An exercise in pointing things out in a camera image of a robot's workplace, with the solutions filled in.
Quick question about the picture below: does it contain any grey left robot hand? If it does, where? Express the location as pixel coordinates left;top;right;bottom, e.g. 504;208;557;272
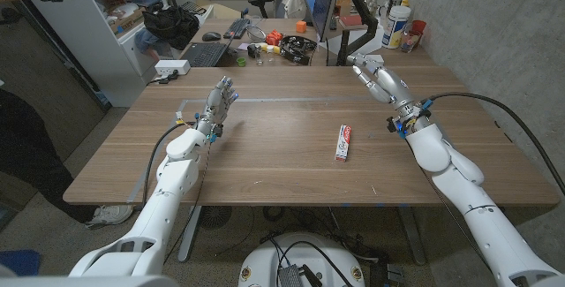
193;76;240;136

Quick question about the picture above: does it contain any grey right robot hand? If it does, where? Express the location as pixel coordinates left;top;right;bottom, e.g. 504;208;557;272
351;53;432;136

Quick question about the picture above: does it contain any black laptop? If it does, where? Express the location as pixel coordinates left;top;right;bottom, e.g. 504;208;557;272
179;34;235;68

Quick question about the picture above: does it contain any white power strip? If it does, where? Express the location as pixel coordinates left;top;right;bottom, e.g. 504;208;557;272
154;59;192;77

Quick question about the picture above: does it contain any white shelf unit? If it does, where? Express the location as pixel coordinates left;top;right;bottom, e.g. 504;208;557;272
26;0;171;108

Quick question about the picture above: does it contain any white wipes canister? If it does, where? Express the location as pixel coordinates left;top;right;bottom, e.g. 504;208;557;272
381;4;412;50

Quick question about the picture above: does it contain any red cup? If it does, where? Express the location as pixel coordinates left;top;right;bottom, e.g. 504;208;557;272
410;19;427;43

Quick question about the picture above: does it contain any white red toothpaste box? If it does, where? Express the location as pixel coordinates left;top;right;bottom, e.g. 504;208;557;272
334;124;353;163

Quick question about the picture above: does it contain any black keyboard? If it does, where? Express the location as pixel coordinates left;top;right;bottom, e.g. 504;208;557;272
222;17;252;40

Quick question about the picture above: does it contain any cardboard box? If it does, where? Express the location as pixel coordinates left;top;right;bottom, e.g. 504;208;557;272
108;8;147;36

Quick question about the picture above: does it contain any red orange plastic object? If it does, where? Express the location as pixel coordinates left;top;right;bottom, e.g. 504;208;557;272
265;29;284;47

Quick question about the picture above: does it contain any black bag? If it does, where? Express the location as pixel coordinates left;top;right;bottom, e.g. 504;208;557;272
142;5;200;50

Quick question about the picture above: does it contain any black computer monitor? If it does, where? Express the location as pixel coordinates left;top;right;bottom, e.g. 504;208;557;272
304;0;344;43

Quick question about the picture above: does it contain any black floor fan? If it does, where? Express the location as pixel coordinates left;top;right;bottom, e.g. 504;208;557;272
198;206;233;230

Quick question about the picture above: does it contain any grey table leg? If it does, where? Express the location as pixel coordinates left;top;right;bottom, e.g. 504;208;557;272
396;206;428;266
177;205;203;263

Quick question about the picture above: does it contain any white sneaker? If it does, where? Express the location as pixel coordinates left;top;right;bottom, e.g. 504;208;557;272
85;204;134;230

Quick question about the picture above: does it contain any white robot torso base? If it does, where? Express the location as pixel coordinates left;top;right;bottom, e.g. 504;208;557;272
237;232;366;287

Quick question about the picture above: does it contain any person in dark clothes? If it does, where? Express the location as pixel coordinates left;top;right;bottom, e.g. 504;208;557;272
0;87;98;224

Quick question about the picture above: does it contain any blue floor mat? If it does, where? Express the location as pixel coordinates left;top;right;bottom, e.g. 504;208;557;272
0;249;41;277

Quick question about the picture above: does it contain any wire mesh strainer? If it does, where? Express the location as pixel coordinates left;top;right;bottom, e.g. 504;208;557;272
245;25;267;43

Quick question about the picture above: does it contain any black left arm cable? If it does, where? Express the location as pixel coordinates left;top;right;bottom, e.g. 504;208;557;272
141;121;198;207

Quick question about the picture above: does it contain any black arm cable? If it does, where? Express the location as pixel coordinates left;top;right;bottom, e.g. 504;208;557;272
426;92;565;195
141;121;198;207

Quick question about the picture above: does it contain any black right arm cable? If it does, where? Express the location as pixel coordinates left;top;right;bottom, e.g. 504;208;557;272
426;92;565;195

